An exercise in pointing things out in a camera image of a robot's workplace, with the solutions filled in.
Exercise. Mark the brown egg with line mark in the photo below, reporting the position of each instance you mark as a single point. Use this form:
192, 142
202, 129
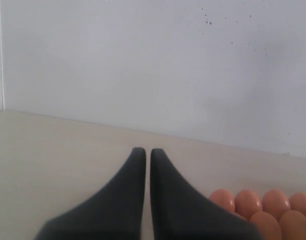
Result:
293, 225

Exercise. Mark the brown egg placed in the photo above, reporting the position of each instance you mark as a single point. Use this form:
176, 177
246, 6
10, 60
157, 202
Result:
224, 199
298, 202
247, 203
275, 203

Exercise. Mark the brown egg cluster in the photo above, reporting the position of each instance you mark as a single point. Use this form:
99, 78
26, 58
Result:
238, 215

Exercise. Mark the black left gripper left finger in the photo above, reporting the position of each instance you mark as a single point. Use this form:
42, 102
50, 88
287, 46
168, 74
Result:
113, 213

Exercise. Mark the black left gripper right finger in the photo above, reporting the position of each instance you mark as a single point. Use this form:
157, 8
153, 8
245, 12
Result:
179, 211

